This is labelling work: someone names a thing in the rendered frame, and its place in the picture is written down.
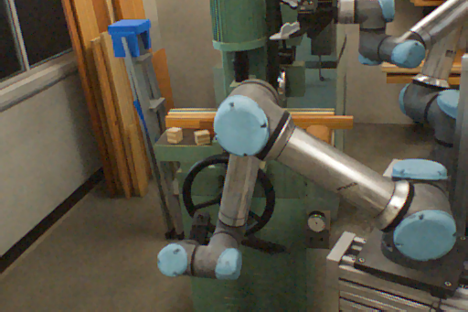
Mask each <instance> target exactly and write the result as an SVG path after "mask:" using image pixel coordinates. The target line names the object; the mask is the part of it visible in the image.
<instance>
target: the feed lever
mask: <svg viewBox="0 0 468 312"><path fill-rule="evenodd" d="M275 4H276V8H277V17H278V22H279V27H280V31H282V26H283V23H282V10H281V4H280V0H275ZM293 63H294V50H293V48H286V38H283V39H282V48H279V64H280V65H293Z"/></svg>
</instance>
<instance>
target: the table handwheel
mask: <svg viewBox="0 0 468 312"><path fill-rule="evenodd" d="M229 158H230V154H216V155H213V156H208V157H204V158H203V159H201V160H199V161H198V162H196V163H195V164H194V165H193V166H192V167H191V168H190V169H189V171H188V172H187V173H186V175H185V180H184V182H183V186H182V198H183V201H184V204H185V208H186V211H187V212H188V213H189V216H190V217H191V218H192V219H194V213H195V212H198V211H197V210H199V209H202V208H206V207H208V206H211V205H214V204H217V203H218V205H219V206H220V205H221V198H222V194H223V189H224V187H223V188H222V189H221V190H220V192H219V194H218V196H217V198H216V199H211V200H208V201H207V202H203V203H198V204H196V205H194V203H193V200H192V198H191V187H192V184H193V181H194V178H195V176H197V175H198V172H199V171H202V170H203V169H204V168H205V167H210V166H212V165H215V164H221V163H227V164H228V163H229ZM257 179H258V180H259V182H260V183H261V184H262V187H263V189H264V191H265V194H266V207H265V210H264V212H263V213H262V216H261V217H259V216H258V215H257V214H256V213H254V212H252V211H251V210H249V216H250V217H252V218H253V219H254V220H255V222H254V223H253V224H252V225H250V226H247V227H246V232H245V235H244V237H246V236H249V235H253V234H254V233H256V232H257V231H260V230H261V229H262V228H263V227H264V226H266V225H267V222H268V221H270V219H271V215H272V214H273V212H274V208H275V203H276V198H275V193H274V189H273V187H272V184H271V181H270V180H269V178H268V177H267V175H266V174H265V173H264V171H262V169H261V168H260V167H259V168H258V176H257ZM216 228H217V226H216V225H213V224H212V223H211V222H210V224H209V227H208V232H210V233H212V234H213V233H214V231H215V230H216Z"/></svg>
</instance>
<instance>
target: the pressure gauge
mask: <svg viewBox="0 0 468 312"><path fill-rule="evenodd" d="M315 221H316V222H317V224H316V223H315ZM307 226H308V227H309V229H310V230H312V231H315V232H319V231H322V230H323V229H324V228H325V227H326V217H325V215H324V214H323V213H322V212H321V211H318V210H316V211H313V212H310V213H309V215H308V219H307Z"/></svg>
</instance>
